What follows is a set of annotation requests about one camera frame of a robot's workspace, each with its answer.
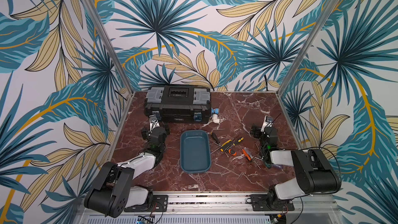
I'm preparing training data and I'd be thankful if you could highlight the teal plastic storage tray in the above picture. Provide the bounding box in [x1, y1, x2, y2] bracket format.
[180, 130, 211, 174]

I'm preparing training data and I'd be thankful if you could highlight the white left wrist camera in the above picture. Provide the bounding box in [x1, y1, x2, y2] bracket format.
[149, 115, 160, 132]

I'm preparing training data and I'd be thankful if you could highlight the white pipe elbow fitting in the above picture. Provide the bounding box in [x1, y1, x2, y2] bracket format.
[211, 114, 220, 124]

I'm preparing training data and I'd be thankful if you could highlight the blue valve fitting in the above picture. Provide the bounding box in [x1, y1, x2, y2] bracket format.
[211, 108, 219, 115]

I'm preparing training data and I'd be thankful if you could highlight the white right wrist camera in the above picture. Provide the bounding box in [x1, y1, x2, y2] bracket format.
[261, 116, 274, 132]

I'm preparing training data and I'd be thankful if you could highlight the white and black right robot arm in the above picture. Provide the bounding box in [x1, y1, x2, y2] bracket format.
[250, 125, 342, 212]

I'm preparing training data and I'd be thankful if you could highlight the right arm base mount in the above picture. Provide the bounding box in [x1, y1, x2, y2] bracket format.
[246, 194, 295, 213]

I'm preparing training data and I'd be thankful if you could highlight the black plastic toolbox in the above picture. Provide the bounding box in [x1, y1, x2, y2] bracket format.
[144, 85, 212, 123]

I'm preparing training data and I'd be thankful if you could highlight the yellow-black dotted-grip screwdriver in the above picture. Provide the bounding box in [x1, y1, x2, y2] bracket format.
[212, 140, 235, 153]

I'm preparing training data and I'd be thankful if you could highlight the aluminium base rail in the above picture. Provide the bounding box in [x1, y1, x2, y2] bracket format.
[74, 191, 344, 224]

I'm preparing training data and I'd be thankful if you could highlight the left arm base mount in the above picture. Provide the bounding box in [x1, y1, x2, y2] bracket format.
[124, 195, 169, 213]

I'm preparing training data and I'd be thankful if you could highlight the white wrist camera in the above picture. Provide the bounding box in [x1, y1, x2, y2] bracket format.
[149, 115, 160, 132]
[261, 116, 274, 132]

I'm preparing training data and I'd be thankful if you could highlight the black yellow-capped screwdriver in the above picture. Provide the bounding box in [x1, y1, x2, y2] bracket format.
[210, 132, 221, 147]

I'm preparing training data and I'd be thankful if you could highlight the orange precision screwdriver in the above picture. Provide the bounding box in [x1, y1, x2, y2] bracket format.
[242, 147, 260, 168]

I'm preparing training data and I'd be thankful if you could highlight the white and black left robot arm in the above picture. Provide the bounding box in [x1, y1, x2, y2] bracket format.
[84, 126, 170, 218]

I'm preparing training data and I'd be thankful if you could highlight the green-black handled screwdriver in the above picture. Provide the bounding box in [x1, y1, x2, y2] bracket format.
[255, 156, 272, 169]

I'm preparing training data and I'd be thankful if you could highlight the orange-black stubby screwdriver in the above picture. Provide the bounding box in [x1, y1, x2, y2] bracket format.
[228, 149, 236, 156]

